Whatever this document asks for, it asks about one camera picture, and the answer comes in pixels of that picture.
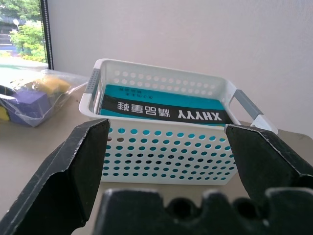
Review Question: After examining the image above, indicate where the teal and black box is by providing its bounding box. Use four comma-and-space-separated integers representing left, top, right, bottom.
98, 84, 232, 128

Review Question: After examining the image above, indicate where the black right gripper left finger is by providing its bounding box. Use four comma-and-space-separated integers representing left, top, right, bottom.
0, 118, 110, 235

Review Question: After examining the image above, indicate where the purple foam block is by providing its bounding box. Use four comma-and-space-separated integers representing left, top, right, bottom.
5, 88, 53, 125

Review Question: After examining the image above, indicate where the yellow sponge block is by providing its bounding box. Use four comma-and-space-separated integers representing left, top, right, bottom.
35, 76, 71, 96

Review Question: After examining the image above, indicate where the black window frame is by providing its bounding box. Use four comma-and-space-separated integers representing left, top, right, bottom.
40, 0, 54, 70

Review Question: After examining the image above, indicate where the white perforated plastic basket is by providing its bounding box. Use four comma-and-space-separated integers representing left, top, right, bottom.
78, 58, 279, 186

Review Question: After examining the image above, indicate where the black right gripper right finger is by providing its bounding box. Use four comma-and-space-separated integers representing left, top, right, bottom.
224, 124, 313, 205

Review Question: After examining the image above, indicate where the clear plastic bag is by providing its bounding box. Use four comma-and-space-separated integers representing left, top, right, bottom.
0, 69, 89, 128

